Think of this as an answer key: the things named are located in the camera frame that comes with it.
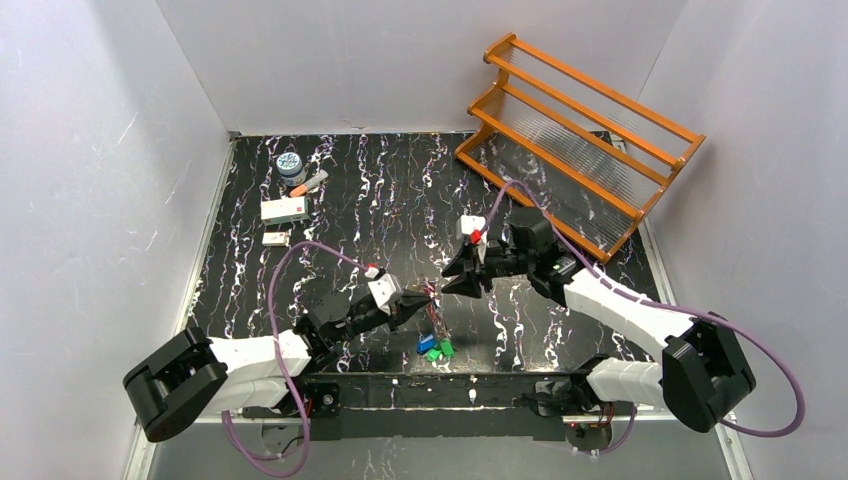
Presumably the keyring with coloured key tags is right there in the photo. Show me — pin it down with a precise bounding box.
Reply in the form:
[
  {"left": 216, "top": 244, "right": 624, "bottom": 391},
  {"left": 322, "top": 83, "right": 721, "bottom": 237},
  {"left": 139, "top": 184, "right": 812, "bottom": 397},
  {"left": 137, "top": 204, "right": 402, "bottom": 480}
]
[{"left": 415, "top": 278, "right": 456, "bottom": 362}]

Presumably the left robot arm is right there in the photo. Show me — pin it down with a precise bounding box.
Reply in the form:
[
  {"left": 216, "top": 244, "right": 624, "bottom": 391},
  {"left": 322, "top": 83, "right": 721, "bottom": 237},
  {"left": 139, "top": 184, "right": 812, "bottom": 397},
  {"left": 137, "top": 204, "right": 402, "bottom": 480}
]
[{"left": 122, "top": 289, "right": 431, "bottom": 442}]

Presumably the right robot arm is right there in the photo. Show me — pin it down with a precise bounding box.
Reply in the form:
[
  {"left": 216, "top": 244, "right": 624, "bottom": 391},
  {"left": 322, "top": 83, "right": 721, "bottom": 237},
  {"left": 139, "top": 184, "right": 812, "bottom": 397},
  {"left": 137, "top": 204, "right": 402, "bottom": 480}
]
[{"left": 442, "top": 208, "right": 756, "bottom": 433}]

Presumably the small white flat box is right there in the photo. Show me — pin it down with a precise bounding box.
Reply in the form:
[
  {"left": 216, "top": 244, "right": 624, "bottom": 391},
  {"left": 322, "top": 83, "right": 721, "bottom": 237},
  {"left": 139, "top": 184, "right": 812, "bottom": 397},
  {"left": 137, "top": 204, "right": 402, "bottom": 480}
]
[{"left": 262, "top": 231, "right": 291, "bottom": 247}]

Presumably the orange wooden shelf rack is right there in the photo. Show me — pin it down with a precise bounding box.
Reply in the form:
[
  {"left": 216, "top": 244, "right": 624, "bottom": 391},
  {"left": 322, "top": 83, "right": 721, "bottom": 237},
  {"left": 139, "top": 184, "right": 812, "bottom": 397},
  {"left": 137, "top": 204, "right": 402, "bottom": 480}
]
[{"left": 455, "top": 33, "right": 706, "bottom": 262}]

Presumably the white medicine box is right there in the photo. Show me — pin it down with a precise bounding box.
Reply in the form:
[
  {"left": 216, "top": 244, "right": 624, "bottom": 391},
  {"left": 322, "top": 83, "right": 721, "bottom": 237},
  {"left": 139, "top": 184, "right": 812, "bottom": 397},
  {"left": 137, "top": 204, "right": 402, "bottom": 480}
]
[{"left": 260, "top": 197, "right": 309, "bottom": 225}]

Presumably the orange and white tube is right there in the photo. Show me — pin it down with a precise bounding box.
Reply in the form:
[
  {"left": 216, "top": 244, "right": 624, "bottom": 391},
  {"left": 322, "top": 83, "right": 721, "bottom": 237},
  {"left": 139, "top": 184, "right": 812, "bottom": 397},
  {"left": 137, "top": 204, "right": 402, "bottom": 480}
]
[{"left": 289, "top": 170, "right": 329, "bottom": 198}]

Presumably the round blue-white jar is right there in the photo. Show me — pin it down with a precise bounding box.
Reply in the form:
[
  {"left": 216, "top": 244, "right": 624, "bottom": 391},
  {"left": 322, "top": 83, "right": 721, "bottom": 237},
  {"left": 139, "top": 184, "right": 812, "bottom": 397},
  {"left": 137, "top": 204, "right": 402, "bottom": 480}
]
[{"left": 275, "top": 151, "right": 306, "bottom": 187}]

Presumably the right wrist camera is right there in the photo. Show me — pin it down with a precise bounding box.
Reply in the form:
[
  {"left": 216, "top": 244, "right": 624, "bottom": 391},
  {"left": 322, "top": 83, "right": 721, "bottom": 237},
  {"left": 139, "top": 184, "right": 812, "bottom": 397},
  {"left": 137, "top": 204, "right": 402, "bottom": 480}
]
[{"left": 456, "top": 215, "right": 488, "bottom": 262}]

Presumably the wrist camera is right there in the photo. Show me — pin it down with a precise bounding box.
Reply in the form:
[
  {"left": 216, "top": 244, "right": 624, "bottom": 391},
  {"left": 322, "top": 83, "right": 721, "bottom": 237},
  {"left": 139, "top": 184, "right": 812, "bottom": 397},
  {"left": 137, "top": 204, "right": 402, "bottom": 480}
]
[
  {"left": 456, "top": 215, "right": 488, "bottom": 262},
  {"left": 364, "top": 264, "right": 403, "bottom": 315}
]

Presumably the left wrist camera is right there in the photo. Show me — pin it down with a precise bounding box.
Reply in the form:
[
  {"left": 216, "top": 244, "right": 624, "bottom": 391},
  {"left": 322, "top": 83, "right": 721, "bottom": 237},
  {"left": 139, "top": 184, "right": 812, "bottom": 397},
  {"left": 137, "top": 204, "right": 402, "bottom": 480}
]
[{"left": 364, "top": 264, "right": 403, "bottom": 315}]

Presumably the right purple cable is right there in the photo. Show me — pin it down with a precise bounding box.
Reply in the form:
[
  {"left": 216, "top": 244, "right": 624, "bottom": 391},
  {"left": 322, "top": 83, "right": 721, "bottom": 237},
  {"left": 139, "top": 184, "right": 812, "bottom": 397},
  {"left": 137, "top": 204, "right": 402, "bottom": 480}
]
[{"left": 483, "top": 178, "right": 807, "bottom": 460}]

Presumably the purple cable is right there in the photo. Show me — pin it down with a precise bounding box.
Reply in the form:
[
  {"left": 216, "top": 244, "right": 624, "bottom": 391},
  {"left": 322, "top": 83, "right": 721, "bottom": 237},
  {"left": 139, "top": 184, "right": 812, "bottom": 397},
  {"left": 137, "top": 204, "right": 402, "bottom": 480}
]
[
  {"left": 483, "top": 178, "right": 807, "bottom": 460},
  {"left": 221, "top": 239, "right": 383, "bottom": 480}
]

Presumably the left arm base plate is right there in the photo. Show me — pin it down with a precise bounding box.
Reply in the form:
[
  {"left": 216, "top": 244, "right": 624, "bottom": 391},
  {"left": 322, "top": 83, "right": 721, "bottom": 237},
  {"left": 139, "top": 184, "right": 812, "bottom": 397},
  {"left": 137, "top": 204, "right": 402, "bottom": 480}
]
[{"left": 241, "top": 381, "right": 341, "bottom": 419}]

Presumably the aluminium rail frame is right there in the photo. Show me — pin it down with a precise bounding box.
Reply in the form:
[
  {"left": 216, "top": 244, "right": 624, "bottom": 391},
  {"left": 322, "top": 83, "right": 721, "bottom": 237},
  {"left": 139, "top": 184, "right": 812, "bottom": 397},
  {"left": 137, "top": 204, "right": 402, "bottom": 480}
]
[{"left": 123, "top": 374, "right": 755, "bottom": 480}]

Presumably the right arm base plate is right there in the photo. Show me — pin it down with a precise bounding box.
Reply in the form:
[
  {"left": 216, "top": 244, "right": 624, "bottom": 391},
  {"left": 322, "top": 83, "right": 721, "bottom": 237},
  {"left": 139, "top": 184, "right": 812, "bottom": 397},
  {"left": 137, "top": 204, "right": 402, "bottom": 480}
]
[{"left": 513, "top": 379, "right": 633, "bottom": 423}]

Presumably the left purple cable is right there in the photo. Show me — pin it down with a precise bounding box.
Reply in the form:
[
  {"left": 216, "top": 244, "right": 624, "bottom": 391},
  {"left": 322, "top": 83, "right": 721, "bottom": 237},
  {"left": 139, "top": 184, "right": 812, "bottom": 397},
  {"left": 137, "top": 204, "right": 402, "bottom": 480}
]
[{"left": 221, "top": 239, "right": 383, "bottom": 480}]

